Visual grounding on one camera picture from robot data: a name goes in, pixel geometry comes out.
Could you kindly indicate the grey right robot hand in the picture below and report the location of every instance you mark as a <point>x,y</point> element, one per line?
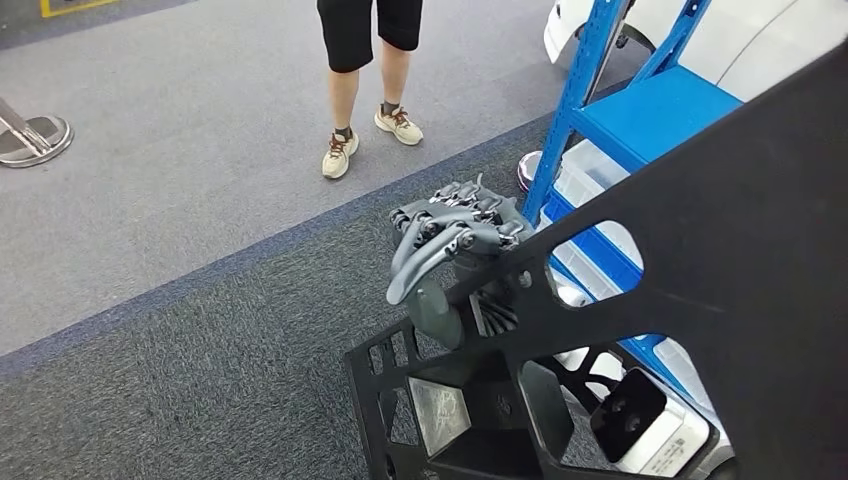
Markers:
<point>437,311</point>

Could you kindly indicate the black plastic bracket part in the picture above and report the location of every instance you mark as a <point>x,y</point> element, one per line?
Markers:
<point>729,265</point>

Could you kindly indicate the blue metal shelf rack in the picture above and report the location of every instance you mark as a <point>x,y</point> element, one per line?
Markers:
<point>649,112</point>

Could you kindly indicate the white plastic bin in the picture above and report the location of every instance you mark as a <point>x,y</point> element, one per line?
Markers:
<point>583,273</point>
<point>682,371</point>
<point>590,172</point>

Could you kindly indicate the person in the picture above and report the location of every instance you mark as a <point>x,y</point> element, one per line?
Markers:
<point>348,40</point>

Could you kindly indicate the white car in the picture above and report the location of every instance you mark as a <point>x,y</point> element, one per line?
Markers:
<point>762,40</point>

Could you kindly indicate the yellow floor tape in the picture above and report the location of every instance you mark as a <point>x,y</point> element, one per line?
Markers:
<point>45,8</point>

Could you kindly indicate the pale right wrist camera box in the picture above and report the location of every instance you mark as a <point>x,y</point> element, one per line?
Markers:
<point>662,437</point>

